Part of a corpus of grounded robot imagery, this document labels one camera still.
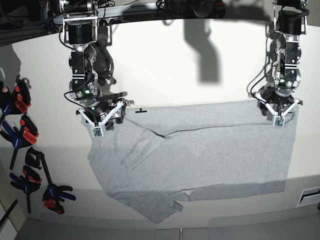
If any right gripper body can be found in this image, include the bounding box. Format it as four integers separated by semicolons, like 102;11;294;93
84;99;125;130

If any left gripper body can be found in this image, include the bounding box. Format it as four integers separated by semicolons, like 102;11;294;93
259;87;295;116

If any grey T-shirt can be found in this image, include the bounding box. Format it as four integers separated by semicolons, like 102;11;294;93
87;101;299;224

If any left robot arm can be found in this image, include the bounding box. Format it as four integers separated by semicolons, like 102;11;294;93
249;0;310;126

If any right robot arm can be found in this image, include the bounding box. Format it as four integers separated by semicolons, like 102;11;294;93
57;0;132;136

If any blue red clamp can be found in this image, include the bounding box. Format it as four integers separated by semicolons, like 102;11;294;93
0;114;39;171
0;79;31;121

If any top blue red clamp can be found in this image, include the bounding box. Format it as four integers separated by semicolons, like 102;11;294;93
0;79;31;121

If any lower left blue clamp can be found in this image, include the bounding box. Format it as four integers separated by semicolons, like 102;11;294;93
9;165;42;214

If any long black bar clamp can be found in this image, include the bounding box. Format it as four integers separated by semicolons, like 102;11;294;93
25;147;77;215

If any white floor vent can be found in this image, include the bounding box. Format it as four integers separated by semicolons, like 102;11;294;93
296;186;320;208

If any black strip at corner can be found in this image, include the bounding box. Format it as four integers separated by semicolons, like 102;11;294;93
0;199;18;227

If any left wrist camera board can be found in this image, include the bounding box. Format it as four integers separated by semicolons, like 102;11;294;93
272;115;286;128

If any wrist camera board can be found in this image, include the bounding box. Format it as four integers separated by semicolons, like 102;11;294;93
91;126;104;138
272;115;286;128

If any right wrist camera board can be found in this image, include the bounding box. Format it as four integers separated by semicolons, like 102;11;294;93
91;126;104;138

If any aluminium rail frame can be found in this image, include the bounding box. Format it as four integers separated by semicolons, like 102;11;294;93
0;3;156;47

